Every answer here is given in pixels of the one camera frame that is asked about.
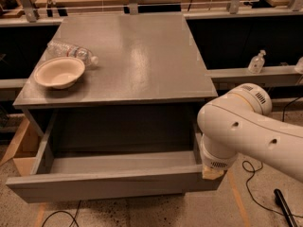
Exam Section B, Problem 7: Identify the grey top drawer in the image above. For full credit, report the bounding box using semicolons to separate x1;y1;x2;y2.
7;112;222;202

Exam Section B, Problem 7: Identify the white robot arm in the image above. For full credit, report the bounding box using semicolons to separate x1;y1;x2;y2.
197;83;303;182

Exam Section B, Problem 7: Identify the grey drawer cabinet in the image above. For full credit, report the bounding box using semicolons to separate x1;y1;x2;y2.
12;12;219;197

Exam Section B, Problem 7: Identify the black cylindrical floor object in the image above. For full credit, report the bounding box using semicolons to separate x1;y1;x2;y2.
274;188;298;227

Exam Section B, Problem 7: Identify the clear hand sanitizer bottle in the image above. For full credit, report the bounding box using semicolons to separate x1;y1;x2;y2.
248;50;266;74

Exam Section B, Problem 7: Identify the white paper bowl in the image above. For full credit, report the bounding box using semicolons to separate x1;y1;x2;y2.
34;57;85;89

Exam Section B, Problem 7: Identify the cardboard box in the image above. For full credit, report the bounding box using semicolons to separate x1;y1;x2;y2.
0;117;41;176

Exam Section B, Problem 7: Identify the clear plastic water bottle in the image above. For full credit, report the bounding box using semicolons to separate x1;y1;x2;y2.
46;40;98;67

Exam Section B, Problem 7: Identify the white object on rail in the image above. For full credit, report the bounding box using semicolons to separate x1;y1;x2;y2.
294;57;303;75

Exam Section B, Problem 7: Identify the black floor cable left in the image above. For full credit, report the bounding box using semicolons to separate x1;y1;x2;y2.
41;200;82;227

